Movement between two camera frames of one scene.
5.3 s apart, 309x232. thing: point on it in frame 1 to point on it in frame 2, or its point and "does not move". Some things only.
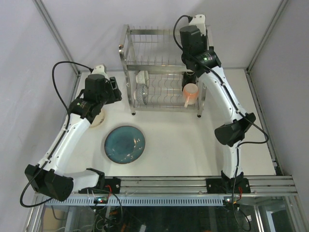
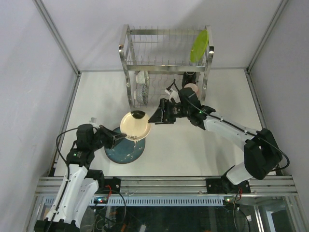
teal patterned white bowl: [142, 78] does not move
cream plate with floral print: [98, 120] to [135, 129]
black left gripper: [115, 88] to [111, 137]
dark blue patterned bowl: [141, 94] does not move
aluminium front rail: [264, 186] does not move
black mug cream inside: [188, 79] does not move
